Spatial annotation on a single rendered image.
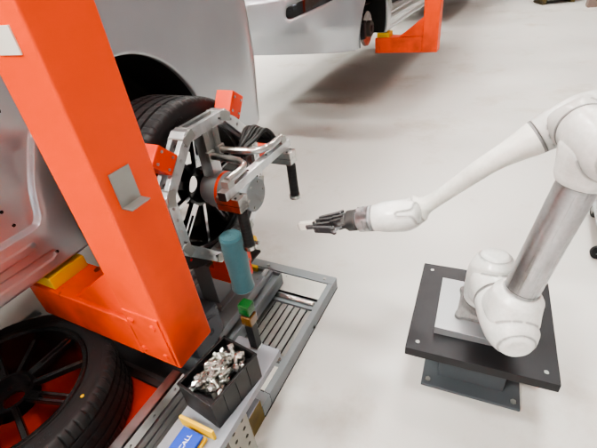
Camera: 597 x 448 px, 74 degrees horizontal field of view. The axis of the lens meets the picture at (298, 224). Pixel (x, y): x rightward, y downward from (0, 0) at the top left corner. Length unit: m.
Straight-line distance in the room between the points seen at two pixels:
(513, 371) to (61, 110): 1.50
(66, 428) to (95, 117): 0.89
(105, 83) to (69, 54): 0.09
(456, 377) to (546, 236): 0.83
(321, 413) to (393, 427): 0.29
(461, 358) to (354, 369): 0.51
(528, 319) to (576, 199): 0.40
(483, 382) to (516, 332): 0.53
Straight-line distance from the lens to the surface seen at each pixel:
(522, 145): 1.27
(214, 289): 1.86
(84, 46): 0.95
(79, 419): 1.44
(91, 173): 0.96
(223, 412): 1.26
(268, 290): 2.02
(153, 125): 1.37
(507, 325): 1.37
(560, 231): 1.24
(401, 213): 1.30
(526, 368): 1.62
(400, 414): 1.78
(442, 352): 1.59
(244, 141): 1.46
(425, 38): 4.83
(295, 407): 1.80
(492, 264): 1.51
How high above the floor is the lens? 1.54
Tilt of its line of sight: 34 degrees down
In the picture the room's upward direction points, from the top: 8 degrees counter-clockwise
